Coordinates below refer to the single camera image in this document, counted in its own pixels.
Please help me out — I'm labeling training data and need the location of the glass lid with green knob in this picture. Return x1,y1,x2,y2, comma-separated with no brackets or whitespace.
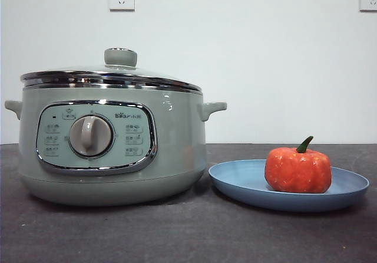
19,47,203,92

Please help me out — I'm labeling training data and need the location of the orange pumpkin with green stem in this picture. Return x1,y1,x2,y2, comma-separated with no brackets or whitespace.
264,136,333,193

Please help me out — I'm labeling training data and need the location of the pale green electric steamer pot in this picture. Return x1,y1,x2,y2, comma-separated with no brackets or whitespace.
4,84,228,207

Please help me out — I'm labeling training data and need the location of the blue round plate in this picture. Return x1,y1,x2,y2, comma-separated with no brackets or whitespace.
208,159,370,213

